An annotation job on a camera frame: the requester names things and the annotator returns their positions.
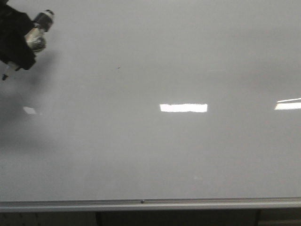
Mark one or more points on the black fabric covered gripper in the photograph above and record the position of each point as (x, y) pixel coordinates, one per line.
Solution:
(14, 25)

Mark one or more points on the white whiteboard marker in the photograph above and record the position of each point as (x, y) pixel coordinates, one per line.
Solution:
(10, 69)

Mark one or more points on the white whiteboard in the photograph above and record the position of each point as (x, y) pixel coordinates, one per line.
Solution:
(155, 99)

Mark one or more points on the grey aluminium marker tray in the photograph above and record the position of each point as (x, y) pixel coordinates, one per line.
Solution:
(150, 204)

